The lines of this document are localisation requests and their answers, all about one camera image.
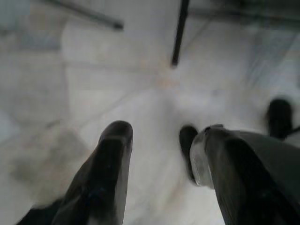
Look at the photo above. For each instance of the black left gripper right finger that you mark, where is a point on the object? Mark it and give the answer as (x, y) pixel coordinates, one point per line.
(246, 175)

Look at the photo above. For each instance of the marble pattern folding table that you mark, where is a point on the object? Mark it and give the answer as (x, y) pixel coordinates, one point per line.
(179, 35)

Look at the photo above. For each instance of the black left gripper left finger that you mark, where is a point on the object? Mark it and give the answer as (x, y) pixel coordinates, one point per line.
(100, 175)

